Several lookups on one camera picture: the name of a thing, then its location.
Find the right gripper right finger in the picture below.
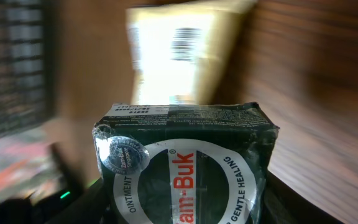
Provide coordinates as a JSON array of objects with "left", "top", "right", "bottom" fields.
[{"left": 260, "top": 172, "right": 341, "bottom": 224}]

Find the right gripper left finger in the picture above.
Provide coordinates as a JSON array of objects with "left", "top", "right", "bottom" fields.
[{"left": 44, "top": 177, "right": 111, "bottom": 224}]

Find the dark green snack packet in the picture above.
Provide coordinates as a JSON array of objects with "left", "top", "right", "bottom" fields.
[{"left": 93, "top": 102, "right": 279, "bottom": 224}]

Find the yellow snack bag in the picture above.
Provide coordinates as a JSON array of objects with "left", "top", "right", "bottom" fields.
[{"left": 126, "top": 0, "right": 257, "bottom": 105}]

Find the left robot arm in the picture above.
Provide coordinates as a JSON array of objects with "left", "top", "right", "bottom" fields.
[{"left": 0, "top": 129, "right": 84, "bottom": 223}]

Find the grey plastic basket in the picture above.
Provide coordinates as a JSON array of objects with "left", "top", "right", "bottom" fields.
[{"left": 0, "top": 0, "right": 53, "bottom": 138}]

